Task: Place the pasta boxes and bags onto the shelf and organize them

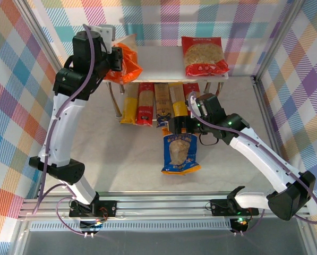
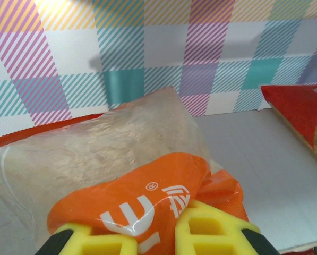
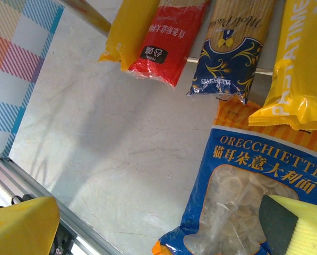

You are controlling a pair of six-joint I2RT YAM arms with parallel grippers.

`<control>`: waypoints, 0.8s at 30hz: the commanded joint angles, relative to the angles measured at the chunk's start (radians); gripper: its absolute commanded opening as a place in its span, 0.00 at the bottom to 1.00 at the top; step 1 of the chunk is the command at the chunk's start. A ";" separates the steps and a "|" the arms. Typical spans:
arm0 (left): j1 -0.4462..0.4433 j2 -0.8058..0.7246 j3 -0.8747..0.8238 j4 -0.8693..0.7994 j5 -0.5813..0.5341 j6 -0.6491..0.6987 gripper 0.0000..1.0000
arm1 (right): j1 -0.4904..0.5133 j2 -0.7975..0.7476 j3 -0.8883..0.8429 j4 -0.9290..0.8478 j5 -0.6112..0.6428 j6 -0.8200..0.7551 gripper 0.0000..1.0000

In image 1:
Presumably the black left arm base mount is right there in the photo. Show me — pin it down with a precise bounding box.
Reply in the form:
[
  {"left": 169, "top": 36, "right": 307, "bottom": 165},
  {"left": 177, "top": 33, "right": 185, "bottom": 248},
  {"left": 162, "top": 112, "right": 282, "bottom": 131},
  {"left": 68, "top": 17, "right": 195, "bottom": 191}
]
[{"left": 68, "top": 199, "right": 118, "bottom": 221}]

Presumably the aluminium frame post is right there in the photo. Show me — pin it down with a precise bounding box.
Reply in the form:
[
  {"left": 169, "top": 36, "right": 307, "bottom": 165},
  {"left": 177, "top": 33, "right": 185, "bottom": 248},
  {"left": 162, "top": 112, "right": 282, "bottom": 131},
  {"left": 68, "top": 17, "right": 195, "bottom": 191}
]
[
  {"left": 13, "top": 0, "right": 71, "bottom": 88},
  {"left": 253, "top": 0, "right": 306, "bottom": 83}
]

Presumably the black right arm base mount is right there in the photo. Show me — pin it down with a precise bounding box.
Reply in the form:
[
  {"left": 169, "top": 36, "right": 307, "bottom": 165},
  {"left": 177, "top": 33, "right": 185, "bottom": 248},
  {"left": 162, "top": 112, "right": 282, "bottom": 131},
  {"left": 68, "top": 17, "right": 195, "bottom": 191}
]
[{"left": 210, "top": 198, "right": 260, "bottom": 216}]

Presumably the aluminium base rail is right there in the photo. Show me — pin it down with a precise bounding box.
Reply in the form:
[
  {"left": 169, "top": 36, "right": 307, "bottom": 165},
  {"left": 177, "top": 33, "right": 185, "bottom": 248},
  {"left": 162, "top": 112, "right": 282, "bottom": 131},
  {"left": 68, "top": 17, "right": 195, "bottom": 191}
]
[{"left": 19, "top": 191, "right": 309, "bottom": 222}]

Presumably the white slotted cable duct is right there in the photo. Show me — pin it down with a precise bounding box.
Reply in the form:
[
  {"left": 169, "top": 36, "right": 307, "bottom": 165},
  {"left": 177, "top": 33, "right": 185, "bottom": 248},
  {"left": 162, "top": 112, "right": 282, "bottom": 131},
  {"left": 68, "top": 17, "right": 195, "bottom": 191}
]
[{"left": 30, "top": 222, "right": 232, "bottom": 232}]

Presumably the blue and yellow pasta bag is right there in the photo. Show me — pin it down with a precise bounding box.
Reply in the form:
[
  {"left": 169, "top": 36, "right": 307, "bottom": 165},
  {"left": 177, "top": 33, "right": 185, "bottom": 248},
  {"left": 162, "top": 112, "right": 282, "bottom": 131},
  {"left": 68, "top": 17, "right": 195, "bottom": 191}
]
[{"left": 160, "top": 127, "right": 202, "bottom": 176}]

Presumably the red short pasta bag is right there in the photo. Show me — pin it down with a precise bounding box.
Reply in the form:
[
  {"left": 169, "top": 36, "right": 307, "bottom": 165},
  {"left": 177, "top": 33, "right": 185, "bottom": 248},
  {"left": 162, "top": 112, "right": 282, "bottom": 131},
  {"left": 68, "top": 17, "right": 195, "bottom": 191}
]
[{"left": 181, "top": 36, "right": 230, "bottom": 78}]

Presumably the white shelf with metal legs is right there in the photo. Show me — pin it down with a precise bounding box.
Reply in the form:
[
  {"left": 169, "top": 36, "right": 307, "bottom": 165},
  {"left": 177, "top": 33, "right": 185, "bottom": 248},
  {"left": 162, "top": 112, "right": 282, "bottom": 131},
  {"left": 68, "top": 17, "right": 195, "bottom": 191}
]
[{"left": 102, "top": 46, "right": 229, "bottom": 120}]

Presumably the spaghetti bag with blue ends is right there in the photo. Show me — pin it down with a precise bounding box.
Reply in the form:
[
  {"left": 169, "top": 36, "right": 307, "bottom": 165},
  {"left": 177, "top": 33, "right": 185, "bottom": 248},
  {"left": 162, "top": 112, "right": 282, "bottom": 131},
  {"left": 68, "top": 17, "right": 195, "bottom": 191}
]
[{"left": 154, "top": 82, "right": 172, "bottom": 129}]

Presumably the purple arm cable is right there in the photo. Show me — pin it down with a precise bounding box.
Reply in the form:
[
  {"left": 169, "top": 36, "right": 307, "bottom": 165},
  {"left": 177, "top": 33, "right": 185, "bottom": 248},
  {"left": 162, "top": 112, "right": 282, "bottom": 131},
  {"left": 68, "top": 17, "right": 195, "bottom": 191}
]
[
  {"left": 32, "top": 23, "right": 97, "bottom": 236},
  {"left": 186, "top": 91, "right": 317, "bottom": 236}
]

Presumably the orange pasta bag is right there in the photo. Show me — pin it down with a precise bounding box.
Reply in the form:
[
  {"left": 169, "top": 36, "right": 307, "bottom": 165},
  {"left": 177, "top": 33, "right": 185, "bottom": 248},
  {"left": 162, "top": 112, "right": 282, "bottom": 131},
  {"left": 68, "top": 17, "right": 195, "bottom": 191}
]
[{"left": 105, "top": 33, "right": 143, "bottom": 84}]

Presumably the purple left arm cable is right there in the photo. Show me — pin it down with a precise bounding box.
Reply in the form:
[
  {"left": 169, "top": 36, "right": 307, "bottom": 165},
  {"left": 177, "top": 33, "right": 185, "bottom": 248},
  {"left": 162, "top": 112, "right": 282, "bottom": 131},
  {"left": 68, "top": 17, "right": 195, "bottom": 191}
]
[{"left": 32, "top": 23, "right": 97, "bottom": 236}]

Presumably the yellow spaghetti bag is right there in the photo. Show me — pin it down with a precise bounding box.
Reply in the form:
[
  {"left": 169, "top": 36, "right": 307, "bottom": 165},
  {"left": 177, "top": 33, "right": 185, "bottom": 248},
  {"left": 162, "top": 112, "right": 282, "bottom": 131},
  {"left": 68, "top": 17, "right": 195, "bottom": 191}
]
[
  {"left": 168, "top": 82, "right": 189, "bottom": 117},
  {"left": 120, "top": 82, "right": 140, "bottom": 125}
]

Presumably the red spaghetti bag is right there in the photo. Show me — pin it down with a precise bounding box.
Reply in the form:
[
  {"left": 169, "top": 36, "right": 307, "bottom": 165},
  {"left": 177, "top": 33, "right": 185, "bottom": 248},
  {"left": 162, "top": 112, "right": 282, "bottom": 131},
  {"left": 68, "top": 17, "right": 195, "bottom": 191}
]
[
  {"left": 135, "top": 82, "right": 155, "bottom": 127},
  {"left": 183, "top": 82, "right": 201, "bottom": 119}
]

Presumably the thin black cable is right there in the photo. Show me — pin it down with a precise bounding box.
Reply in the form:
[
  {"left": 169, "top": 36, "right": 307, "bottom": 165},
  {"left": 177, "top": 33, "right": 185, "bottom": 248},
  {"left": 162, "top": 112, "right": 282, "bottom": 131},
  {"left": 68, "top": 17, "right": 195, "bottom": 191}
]
[{"left": 199, "top": 132, "right": 218, "bottom": 146}]

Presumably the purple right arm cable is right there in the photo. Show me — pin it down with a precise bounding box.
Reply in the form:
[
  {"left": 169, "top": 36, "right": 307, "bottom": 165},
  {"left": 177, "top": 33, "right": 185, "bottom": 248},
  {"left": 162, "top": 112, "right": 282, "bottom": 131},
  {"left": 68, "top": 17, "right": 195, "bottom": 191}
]
[{"left": 186, "top": 91, "right": 317, "bottom": 236}]

